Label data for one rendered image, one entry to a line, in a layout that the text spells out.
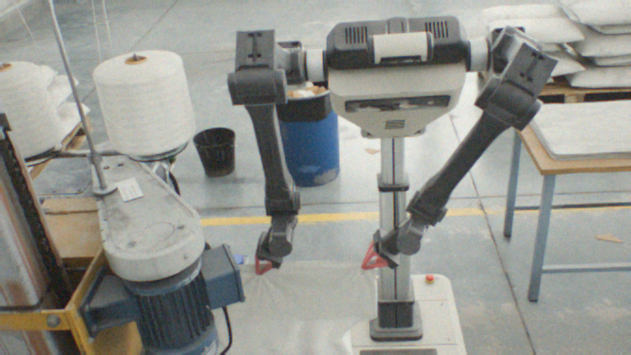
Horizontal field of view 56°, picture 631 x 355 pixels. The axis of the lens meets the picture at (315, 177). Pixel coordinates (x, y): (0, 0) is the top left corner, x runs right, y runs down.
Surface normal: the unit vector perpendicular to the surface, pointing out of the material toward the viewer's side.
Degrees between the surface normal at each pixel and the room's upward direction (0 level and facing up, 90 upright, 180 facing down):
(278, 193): 110
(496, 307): 0
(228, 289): 90
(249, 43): 43
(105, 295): 0
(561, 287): 0
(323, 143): 93
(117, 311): 90
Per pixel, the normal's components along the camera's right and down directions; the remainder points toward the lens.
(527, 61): -0.04, -0.04
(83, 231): -0.07, -0.86
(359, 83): -0.09, -0.33
